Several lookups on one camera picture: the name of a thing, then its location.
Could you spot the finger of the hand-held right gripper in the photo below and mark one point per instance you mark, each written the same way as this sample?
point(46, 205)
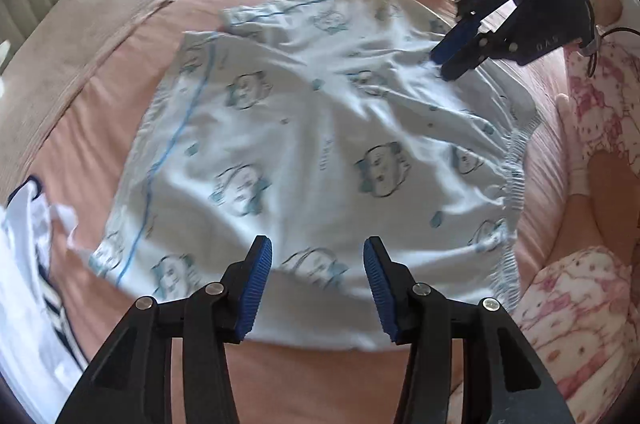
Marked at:
point(475, 56)
point(455, 41)

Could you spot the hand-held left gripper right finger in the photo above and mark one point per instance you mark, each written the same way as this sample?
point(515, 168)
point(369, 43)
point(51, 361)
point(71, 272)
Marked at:
point(382, 289)

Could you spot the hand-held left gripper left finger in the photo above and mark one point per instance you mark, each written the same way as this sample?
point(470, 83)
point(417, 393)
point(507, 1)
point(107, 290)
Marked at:
point(255, 284)

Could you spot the bed with pink sheet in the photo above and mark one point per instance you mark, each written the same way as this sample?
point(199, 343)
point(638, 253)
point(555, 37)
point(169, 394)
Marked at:
point(325, 384)

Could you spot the person's right forearm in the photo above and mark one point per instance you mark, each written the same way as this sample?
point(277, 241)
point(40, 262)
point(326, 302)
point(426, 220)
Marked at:
point(617, 1)

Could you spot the white shirt with navy trim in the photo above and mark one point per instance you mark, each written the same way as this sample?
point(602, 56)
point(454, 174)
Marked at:
point(25, 284)

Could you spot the pink checked pillow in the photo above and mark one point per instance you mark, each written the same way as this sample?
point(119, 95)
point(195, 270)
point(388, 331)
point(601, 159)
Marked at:
point(75, 53)

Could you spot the light blue printed pajama pants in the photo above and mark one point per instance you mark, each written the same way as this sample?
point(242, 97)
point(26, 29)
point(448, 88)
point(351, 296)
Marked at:
point(300, 128)

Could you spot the navy shorts with white stripes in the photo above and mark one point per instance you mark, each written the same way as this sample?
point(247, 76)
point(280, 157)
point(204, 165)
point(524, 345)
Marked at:
point(52, 309)

